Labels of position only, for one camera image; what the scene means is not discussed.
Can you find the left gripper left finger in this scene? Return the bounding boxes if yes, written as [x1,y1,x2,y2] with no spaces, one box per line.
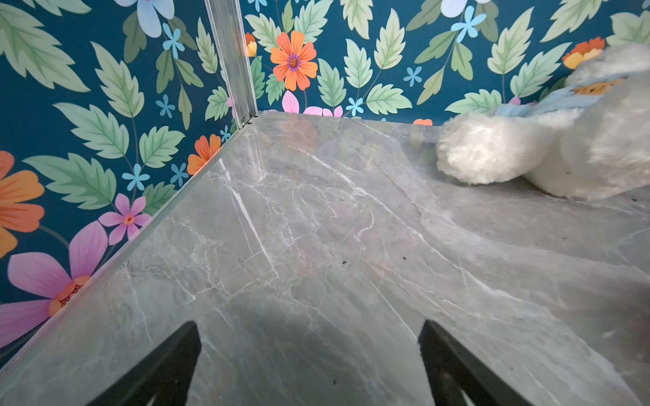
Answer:
[90,321,201,405]

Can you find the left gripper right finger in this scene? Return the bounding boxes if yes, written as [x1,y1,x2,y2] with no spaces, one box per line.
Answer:
[418,320,532,406]

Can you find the white teddy bear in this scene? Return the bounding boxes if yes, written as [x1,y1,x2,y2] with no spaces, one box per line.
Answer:
[436,43,649,200]

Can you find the aluminium corner frame post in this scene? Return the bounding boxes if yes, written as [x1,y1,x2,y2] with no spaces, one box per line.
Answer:
[204,0,258,129]

